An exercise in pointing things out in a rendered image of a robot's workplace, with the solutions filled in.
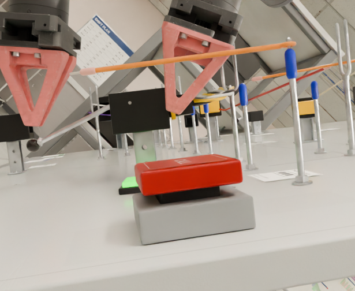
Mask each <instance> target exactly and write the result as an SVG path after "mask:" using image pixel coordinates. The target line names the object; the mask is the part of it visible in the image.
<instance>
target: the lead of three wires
mask: <svg viewBox="0 0 355 291"><path fill-rule="evenodd" d="M227 89H228V90H227V91H225V92H223V93H221V94H218V95H213V96H209V97H206V98H203V99H196V100H194V104H195V105H194V106H200V105H205V104H208V103H211V102H214V101H219V100H223V99H224V98H226V97H227V96H230V95H232V94H233V92H234V91H236V90H235V89H234V86H231V85H230V86H229V87H227Z"/></svg>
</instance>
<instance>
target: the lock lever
mask: <svg viewBox="0 0 355 291"><path fill-rule="evenodd" d="M109 109H110V105H106V106H104V107H102V108H101V109H99V110H97V111H95V112H93V113H91V114H89V115H87V116H85V117H83V118H81V119H80V120H78V121H76V122H74V123H72V124H70V125H68V126H66V127H64V128H62V129H60V130H58V131H56V132H54V133H52V134H50V135H48V136H46V137H44V138H41V137H40V138H38V141H37V143H38V144H39V145H40V146H42V145H43V143H45V142H47V141H49V140H51V139H53V138H55V137H57V136H59V135H61V134H63V133H65V132H67V131H69V130H71V129H73V128H75V127H77V126H79V125H81V124H83V123H85V122H87V121H88V120H90V119H92V118H94V117H96V116H98V115H99V114H102V113H104V112H105V111H107V110H109Z"/></svg>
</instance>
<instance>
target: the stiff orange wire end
mask: <svg viewBox="0 0 355 291"><path fill-rule="evenodd" d="M295 45H296V42H294V41H289V42H283V43H278V44H269V45H264V46H256V47H247V48H239V49H234V50H226V51H217V52H212V53H204V54H195V55H187V56H182V57H174V58H165V59H157V60H152V61H143V62H135V63H130V64H122V65H113V66H105V67H100V68H94V67H92V68H84V69H81V70H80V71H79V72H70V73H69V74H70V75H74V74H81V75H82V76H86V75H92V74H96V73H100V72H109V71H114V70H123V69H131V68H139V67H145V66H153V65H161V64H170V63H175V62H184V61H193V60H197V59H206V58H215V57H223V56H228V55H237V54H245V53H254V52H259V51H267V50H276V49H281V48H287V47H288V46H291V47H293V46H295Z"/></svg>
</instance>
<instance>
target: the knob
mask: <svg viewBox="0 0 355 291"><path fill-rule="evenodd" d="M37 141H38V140H37V139H30V140H28V141H27V145H26V146H27V149H28V150H29V151H30V152H36V151H38V150H39V149H40V145H39V144H38V143H37Z"/></svg>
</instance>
